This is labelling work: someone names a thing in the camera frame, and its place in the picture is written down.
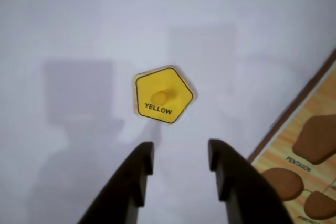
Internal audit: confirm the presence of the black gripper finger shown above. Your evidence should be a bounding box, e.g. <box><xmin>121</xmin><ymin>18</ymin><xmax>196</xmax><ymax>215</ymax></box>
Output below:
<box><xmin>208</xmin><ymin>138</ymin><xmax>295</xmax><ymax>224</ymax></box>
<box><xmin>77</xmin><ymin>141</ymin><xmax>155</xmax><ymax>224</ymax></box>

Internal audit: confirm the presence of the yellow pentagon puzzle piece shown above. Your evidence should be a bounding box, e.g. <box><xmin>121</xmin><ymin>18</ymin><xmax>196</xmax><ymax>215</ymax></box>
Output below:
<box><xmin>133</xmin><ymin>64</ymin><xmax>195</xmax><ymax>125</ymax></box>

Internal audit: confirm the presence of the wooden shape puzzle board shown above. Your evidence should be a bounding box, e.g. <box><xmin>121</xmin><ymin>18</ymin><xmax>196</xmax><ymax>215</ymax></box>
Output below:
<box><xmin>248</xmin><ymin>48</ymin><xmax>336</xmax><ymax>224</ymax></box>

